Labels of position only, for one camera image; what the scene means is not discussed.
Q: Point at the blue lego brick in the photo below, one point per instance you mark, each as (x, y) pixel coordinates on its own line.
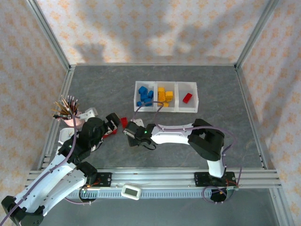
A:
(144, 97)
(148, 100)
(142, 90)
(139, 103)
(150, 94)

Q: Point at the yellow curved lego brick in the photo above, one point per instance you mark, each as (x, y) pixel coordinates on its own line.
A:
(161, 97)

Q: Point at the yellow half-round lego brick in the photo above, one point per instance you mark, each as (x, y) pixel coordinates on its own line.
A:
(161, 89)

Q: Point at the long red lego brick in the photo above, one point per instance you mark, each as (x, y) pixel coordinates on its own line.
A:
(187, 98)

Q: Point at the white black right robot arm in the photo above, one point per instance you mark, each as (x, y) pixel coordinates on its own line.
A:
(171, 135)

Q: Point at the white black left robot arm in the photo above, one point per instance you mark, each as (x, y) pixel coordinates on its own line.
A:
(47, 183)

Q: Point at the pink cup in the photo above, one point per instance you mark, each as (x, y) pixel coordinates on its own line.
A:
(70, 122)

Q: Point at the white square dish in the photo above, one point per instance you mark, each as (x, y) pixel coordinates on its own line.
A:
(65, 135)

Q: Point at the translucent white plastic bin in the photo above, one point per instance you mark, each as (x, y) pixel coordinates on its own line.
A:
(145, 108)
(172, 106)
(187, 107)

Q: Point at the black paint brush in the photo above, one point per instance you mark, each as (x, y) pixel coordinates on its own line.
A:
(58, 115)

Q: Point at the wooden paint brush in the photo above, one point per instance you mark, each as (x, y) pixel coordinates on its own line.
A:
(61, 107)
(58, 111)
(65, 102)

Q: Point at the white digital timer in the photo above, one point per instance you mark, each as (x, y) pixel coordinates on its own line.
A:
(131, 192)

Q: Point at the wide aluminium rail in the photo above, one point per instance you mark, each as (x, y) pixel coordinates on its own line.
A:
(152, 176)

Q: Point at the aluminium side rail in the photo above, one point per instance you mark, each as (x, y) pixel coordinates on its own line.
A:
(50, 143)
(245, 94)

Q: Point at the aluminium frame post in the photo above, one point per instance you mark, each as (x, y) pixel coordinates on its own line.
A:
(255, 35)
(50, 35)

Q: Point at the aluminium frame bar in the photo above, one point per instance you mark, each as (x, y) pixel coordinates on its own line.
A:
(279, 207)

